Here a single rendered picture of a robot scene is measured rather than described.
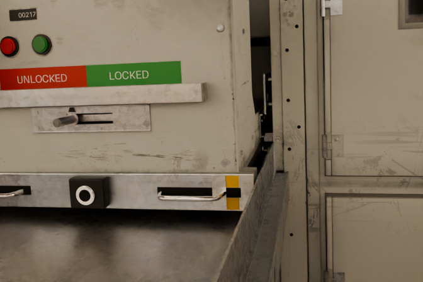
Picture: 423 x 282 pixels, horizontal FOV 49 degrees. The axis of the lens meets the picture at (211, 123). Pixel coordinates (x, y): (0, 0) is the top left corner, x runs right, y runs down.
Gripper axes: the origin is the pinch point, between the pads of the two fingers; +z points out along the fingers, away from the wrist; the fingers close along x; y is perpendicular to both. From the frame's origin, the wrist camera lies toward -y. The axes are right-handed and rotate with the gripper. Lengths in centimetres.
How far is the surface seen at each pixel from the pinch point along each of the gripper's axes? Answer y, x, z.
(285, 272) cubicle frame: 27, -49, 54
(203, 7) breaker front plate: 9.9, -1.3, 10.4
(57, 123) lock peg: -13.8, -16.9, 15.3
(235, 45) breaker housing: 14.4, -7.1, 11.9
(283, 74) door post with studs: 28, -5, 42
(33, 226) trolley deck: -19.9, -32.5, 21.6
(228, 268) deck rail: 9.2, -36.4, -11.0
